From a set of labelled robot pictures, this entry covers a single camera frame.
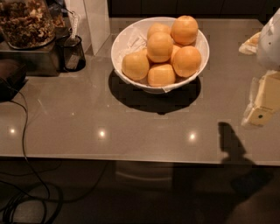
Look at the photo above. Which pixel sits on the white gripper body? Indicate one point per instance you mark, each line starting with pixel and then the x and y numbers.
pixel 269 44

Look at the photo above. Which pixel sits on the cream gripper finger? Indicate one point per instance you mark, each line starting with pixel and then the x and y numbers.
pixel 249 47
pixel 264 100

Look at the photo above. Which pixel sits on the small middle orange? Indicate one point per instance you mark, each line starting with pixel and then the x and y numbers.
pixel 174 51

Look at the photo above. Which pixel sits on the white ceramic bowl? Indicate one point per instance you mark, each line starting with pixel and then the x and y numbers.
pixel 128 33

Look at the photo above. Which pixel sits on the white paper bag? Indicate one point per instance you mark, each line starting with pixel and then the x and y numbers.
pixel 94 25

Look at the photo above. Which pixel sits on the white spatula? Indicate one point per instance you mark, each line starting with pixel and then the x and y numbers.
pixel 73 27

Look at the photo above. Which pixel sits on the steel box appliance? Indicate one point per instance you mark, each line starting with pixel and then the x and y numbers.
pixel 43 61

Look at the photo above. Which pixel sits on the glass jar of nuts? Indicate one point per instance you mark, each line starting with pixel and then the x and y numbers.
pixel 26 24

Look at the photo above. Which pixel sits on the dark brown box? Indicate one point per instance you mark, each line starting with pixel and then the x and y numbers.
pixel 12 78

